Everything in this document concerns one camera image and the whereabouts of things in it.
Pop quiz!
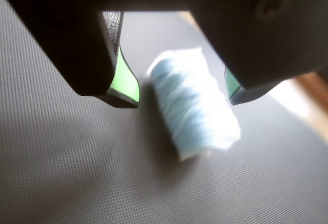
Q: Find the light blue yarn block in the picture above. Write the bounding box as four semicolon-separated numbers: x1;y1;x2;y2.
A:
146;46;242;161

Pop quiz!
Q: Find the large dark gray mat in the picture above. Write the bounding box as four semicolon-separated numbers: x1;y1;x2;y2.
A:
0;0;328;224

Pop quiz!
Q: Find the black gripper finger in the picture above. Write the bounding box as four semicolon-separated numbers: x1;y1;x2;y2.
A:
189;0;328;106
0;0;141;109

